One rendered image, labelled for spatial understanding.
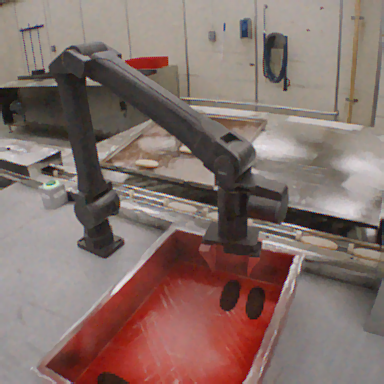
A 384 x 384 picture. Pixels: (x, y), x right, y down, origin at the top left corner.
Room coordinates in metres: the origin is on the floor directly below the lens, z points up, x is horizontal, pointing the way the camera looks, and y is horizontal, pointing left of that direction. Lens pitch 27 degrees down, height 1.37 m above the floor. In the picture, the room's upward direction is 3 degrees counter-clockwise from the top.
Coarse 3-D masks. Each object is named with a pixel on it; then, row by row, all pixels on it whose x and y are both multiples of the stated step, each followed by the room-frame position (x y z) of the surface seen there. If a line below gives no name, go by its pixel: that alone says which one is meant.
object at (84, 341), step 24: (168, 240) 0.65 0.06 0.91; (192, 240) 0.66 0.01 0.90; (144, 264) 0.56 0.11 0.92; (168, 264) 0.64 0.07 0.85; (216, 264) 0.64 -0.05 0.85; (240, 264) 0.60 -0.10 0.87; (264, 264) 0.58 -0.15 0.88; (288, 264) 0.56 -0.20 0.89; (120, 288) 0.49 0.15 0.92; (144, 288) 0.55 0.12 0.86; (288, 288) 0.45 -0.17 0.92; (96, 312) 0.42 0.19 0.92; (120, 312) 0.47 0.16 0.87; (288, 312) 0.42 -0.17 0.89; (72, 336) 0.36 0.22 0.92; (96, 336) 0.40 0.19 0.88; (264, 336) 0.35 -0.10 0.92; (48, 360) 0.31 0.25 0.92; (72, 360) 0.34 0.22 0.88; (264, 360) 0.30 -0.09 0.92
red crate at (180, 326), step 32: (160, 288) 0.58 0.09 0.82; (192, 288) 0.58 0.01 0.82; (128, 320) 0.49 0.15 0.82; (160, 320) 0.49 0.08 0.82; (192, 320) 0.48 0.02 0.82; (224, 320) 0.48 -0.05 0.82; (256, 320) 0.47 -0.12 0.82; (128, 352) 0.40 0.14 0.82; (160, 352) 0.40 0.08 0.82; (192, 352) 0.40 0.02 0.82; (224, 352) 0.39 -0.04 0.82; (256, 352) 0.39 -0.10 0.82
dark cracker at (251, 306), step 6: (252, 288) 0.56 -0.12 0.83; (258, 288) 0.55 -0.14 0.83; (252, 294) 0.54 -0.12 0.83; (258, 294) 0.53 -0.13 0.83; (264, 294) 0.54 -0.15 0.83; (252, 300) 0.52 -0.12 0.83; (258, 300) 0.52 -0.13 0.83; (246, 306) 0.50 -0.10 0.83; (252, 306) 0.50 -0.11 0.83; (258, 306) 0.50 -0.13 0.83; (246, 312) 0.49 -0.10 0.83; (252, 312) 0.48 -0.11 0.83; (258, 312) 0.48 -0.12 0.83; (252, 318) 0.47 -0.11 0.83
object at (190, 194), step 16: (96, 144) 1.69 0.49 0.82; (112, 144) 1.66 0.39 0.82; (64, 160) 1.48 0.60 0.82; (112, 176) 1.25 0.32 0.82; (128, 176) 1.24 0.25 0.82; (160, 192) 1.08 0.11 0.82; (176, 192) 1.07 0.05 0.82; (192, 192) 1.07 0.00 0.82; (304, 224) 0.82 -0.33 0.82; (320, 224) 0.81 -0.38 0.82; (336, 224) 0.80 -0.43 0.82; (368, 240) 0.71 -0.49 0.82
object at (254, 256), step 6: (258, 240) 0.55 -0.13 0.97; (228, 246) 0.52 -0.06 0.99; (234, 246) 0.51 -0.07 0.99; (258, 246) 0.53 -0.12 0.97; (228, 252) 0.52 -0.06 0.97; (234, 252) 0.51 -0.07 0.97; (240, 252) 0.51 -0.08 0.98; (246, 252) 0.50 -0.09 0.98; (252, 252) 0.51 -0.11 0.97; (258, 252) 0.51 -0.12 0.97; (252, 258) 0.50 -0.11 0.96; (258, 258) 0.50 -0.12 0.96; (252, 264) 0.51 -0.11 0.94
